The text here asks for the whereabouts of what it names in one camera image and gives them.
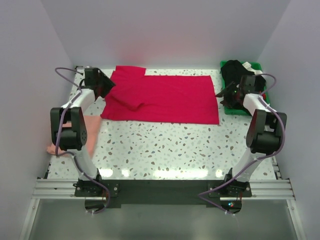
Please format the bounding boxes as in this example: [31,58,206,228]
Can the magenta red t shirt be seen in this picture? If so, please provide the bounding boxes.
[100,65,220,125]

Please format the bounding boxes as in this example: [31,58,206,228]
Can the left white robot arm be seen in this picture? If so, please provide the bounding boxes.
[50,66,116,196]

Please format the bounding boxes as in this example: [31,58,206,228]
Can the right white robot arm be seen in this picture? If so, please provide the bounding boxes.
[212,74,287,197]

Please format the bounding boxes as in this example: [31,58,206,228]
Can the black t shirt in bin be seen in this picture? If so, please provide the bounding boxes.
[220,60,254,87]

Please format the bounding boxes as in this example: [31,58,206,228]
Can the white garment in bin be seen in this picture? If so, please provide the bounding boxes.
[242,61,263,75]

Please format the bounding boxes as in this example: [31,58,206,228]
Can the folded peach t shirt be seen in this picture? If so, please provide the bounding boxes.
[46,115,102,158]

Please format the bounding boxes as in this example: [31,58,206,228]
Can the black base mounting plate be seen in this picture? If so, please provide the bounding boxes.
[73,179,252,210]

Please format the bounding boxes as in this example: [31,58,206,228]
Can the aluminium rail frame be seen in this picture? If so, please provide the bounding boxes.
[18,159,307,240]

